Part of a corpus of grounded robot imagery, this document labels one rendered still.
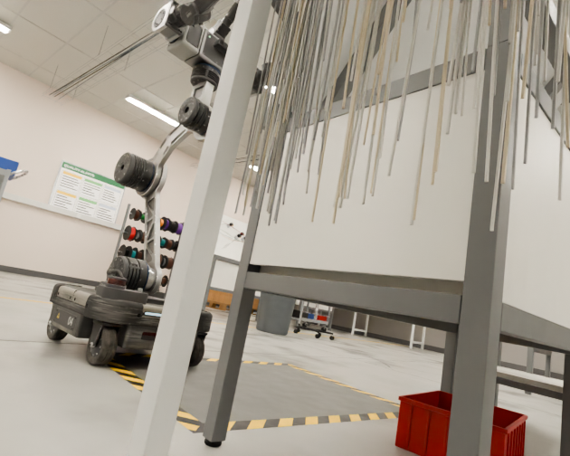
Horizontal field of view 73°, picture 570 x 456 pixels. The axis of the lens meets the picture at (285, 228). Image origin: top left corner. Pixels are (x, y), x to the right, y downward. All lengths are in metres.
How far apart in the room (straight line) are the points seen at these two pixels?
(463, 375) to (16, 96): 8.01
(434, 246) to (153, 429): 0.45
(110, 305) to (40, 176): 6.60
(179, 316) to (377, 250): 0.39
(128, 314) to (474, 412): 1.23
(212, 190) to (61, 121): 7.91
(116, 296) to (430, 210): 1.19
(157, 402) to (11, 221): 7.53
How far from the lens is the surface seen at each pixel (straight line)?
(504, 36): 0.76
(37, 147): 8.11
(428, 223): 0.66
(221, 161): 0.45
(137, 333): 1.59
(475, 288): 0.60
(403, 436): 1.33
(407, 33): 1.31
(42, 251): 8.04
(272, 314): 4.53
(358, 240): 0.72
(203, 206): 0.43
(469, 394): 0.60
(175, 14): 1.91
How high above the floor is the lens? 0.34
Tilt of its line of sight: 11 degrees up
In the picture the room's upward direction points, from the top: 11 degrees clockwise
